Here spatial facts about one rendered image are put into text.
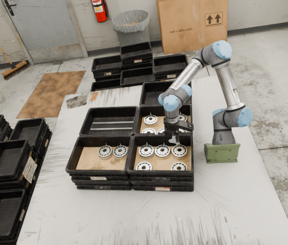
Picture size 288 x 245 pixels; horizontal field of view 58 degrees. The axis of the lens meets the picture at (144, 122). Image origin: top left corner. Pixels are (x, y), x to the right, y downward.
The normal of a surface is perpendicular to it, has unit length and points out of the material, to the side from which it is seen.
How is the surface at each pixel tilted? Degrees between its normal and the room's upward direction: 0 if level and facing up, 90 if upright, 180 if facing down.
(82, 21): 90
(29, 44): 90
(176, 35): 75
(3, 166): 0
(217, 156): 90
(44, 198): 0
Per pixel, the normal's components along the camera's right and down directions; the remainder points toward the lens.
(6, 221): -0.14, -0.71
